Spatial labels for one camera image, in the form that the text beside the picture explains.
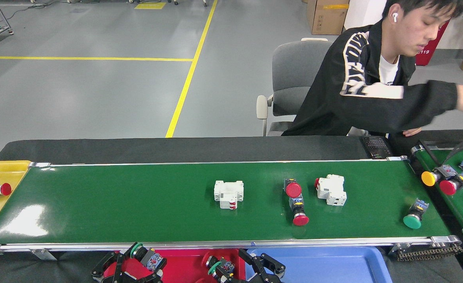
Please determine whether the blue plastic bin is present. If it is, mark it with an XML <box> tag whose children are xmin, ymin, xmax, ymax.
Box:
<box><xmin>246</xmin><ymin>247</ymin><xmax>393</xmax><ymax>283</ymax></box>

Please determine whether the green push button switch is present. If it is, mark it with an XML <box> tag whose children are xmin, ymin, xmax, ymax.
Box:
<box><xmin>207</xmin><ymin>261</ymin><xmax>223</xmax><ymax>281</ymax></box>
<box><xmin>403</xmin><ymin>199</ymin><xmax>429</xmax><ymax>230</ymax></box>
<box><xmin>130</xmin><ymin>243</ymin><xmax>167</xmax><ymax>272</ymax></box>

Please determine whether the grey office chair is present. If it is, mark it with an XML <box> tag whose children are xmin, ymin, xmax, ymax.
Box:
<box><xmin>256</xmin><ymin>38</ymin><xmax>334</xmax><ymax>137</ymax></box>

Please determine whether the black conveyor drive chain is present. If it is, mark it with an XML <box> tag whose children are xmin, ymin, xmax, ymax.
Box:
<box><xmin>389</xmin><ymin>243</ymin><xmax>463</xmax><ymax>261</ymax></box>

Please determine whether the long green conveyor belt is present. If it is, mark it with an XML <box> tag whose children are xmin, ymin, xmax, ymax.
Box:
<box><xmin>0</xmin><ymin>156</ymin><xmax>463</xmax><ymax>262</ymax></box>

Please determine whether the black cable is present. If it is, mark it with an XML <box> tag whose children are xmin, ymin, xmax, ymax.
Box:
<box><xmin>440</xmin><ymin>136</ymin><xmax>463</xmax><ymax>165</ymax></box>

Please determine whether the brown cardboard box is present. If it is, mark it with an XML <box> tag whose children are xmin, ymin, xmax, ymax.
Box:
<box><xmin>307</xmin><ymin>0</ymin><xmax>350</xmax><ymax>36</ymax></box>

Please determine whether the red fire extinguisher box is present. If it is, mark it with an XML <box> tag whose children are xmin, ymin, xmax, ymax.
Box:
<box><xmin>415</xmin><ymin>22</ymin><xmax>450</xmax><ymax>66</ymax></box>

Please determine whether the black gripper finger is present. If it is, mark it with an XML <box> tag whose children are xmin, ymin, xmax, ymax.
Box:
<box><xmin>135</xmin><ymin>269</ymin><xmax>167</xmax><ymax>283</ymax></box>
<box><xmin>216</xmin><ymin>275</ymin><xmax>255</xmax><ymax>283</ymax></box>
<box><xmin>239</xmin><ymin>249</ymin><xmax>286</xmax><ymax>281</ymax></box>
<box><xmin>92</xmin><ymin>252</ymin><xmax>125</xmax><ymax>283</ymax></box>

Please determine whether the black keypad controller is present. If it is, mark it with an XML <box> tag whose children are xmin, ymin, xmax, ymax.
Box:
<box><xmin>362</xmin><ymin>136</ymin><xmax>393</xmax><ymax>160</ymax></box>

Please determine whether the red plastic bin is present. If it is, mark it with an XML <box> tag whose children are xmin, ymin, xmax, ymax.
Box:
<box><xmin>98</xmin><ymin>248</ymin><xmax>247</xmax><ymax>283</ymax></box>

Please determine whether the black guide bar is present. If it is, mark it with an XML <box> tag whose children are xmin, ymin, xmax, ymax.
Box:
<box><xmin>418</xmin><ymin>141</ymin><xmax>441</xmax><ymax>166</ymax></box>

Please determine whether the person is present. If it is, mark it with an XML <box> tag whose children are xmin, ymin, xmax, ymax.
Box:
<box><xmin>282</xmin><ymin>0</ymin><xmax>463</xmax><ymax>137</ymax></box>

